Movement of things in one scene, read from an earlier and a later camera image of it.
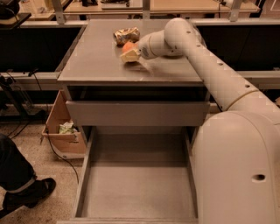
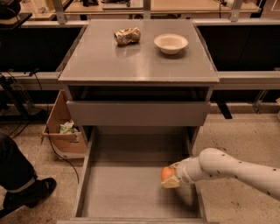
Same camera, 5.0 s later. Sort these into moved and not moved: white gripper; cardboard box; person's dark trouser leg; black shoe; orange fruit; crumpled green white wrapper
Moved: white gripper; orange fruit
Not moved: person's dark trouser leg; cardboard box; black shoe; crumpled green white wrapper
